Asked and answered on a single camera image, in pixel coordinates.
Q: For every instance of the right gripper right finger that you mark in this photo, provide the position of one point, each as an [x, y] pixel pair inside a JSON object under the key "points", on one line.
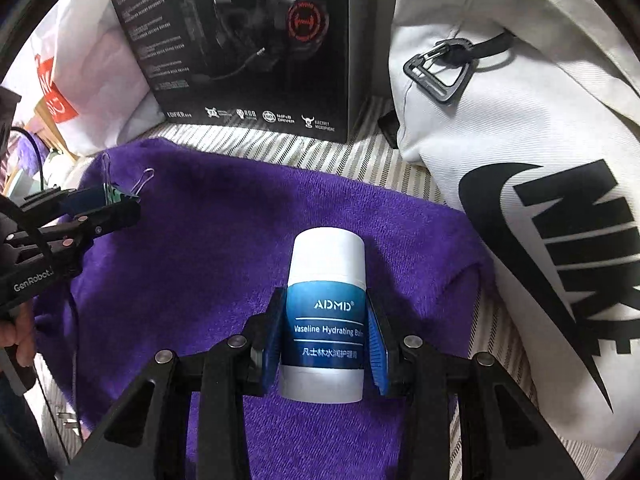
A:
{"points": [[503, 435]]}

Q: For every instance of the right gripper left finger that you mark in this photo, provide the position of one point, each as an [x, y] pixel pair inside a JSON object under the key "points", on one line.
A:
{"points": [[143, 435]]}

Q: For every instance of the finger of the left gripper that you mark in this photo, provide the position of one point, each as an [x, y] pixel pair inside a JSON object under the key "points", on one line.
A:
{"points": [[52, 243], [91, 198]]}

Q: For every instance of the teal binder clip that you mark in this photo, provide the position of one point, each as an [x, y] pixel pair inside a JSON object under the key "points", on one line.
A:
{"points": [[120, 185]]}

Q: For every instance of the blue white Vaseline balm stick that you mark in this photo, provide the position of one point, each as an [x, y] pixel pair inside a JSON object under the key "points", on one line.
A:
{"points": [[325, 326]]}

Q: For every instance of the white USB charger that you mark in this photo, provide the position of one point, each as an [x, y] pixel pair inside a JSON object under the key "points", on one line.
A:
{"points": [[69, 421]]}

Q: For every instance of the person's left hand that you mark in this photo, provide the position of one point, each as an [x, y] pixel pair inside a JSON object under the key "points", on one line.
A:
{"points": [[21, 333]]}

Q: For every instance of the white Miniso plastic bag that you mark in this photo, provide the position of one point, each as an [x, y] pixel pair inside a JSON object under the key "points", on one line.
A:
{"points": [[78, 64]]}

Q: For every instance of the purple towel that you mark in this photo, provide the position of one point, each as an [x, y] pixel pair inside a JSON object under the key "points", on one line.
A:
{"points": [[250, 269]]}

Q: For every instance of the black headset box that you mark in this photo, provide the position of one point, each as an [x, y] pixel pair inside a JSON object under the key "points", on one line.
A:
{"points": [[301, 67]]}

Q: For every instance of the striped bed quilt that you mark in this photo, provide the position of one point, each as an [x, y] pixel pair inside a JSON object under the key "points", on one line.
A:
{"points": [[350, 154]]}

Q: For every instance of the grey Nike bag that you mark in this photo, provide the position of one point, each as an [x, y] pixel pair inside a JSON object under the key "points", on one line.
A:
{"points": [[526, 113]]}

